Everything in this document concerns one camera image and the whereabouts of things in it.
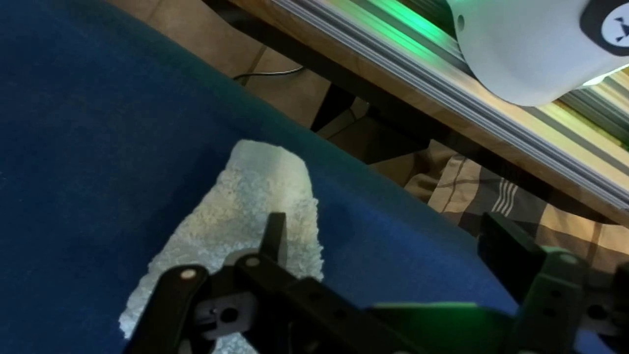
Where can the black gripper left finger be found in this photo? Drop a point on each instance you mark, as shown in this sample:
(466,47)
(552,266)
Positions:
(275,315)

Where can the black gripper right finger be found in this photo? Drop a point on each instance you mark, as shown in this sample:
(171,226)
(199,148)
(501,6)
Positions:
(551,295)

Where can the white cloth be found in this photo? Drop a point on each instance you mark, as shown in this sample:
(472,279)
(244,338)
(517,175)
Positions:
(248,197)

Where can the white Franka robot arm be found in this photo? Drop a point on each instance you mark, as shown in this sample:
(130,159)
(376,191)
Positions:
(523,51)

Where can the blue ironing board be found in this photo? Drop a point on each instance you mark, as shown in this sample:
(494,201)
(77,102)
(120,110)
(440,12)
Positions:
(98,130)

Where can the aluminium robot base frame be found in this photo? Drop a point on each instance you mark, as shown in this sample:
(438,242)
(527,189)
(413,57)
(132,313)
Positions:
(419,71)

